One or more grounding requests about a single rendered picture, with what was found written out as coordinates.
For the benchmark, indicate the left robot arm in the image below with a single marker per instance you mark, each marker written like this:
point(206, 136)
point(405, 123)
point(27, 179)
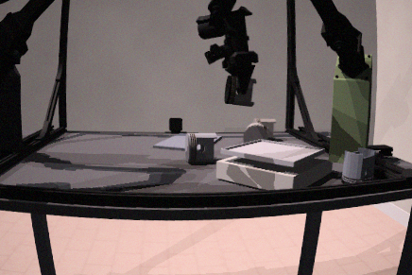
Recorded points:
point(338, 32)

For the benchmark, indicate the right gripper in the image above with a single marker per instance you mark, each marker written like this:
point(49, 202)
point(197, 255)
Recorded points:
point(7, 57)

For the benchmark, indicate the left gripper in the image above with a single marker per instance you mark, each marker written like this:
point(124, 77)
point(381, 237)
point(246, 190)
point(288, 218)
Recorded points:
point(243, 70)

